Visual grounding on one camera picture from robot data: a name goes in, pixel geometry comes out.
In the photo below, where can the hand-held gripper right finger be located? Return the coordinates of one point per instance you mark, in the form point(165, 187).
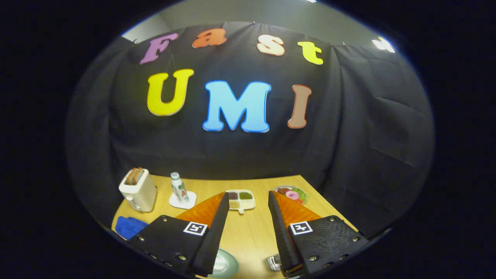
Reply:
point(281, 232)

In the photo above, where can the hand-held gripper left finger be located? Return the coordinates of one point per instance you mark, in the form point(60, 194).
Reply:
point(215, 232)

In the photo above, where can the pale green plate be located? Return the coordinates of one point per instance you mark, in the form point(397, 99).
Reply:
point(228, 265)

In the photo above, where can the white plate with food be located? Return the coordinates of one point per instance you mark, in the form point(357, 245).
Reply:
point(300, 199)

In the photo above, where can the pink ham slice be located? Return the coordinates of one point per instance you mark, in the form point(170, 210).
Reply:
point(292, 195)

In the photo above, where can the white divided dish with grains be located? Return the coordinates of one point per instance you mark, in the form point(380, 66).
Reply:
point(248, 204)

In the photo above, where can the white square coaster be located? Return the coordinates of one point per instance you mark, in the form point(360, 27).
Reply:
point(176, 204)

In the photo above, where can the white labelled plastic bottle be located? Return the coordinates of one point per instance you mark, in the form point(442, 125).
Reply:
point(179, 190)

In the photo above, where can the white toaster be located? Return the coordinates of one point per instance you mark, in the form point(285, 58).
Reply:
point(141, 195)

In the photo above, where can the blue cloth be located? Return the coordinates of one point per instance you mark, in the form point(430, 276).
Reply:
point(130, 226)

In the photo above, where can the toast slices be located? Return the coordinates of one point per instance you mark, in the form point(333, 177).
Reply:
point(133, 175)

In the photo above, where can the small ceiling light panel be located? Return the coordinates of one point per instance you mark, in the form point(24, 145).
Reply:
point(383, 44)

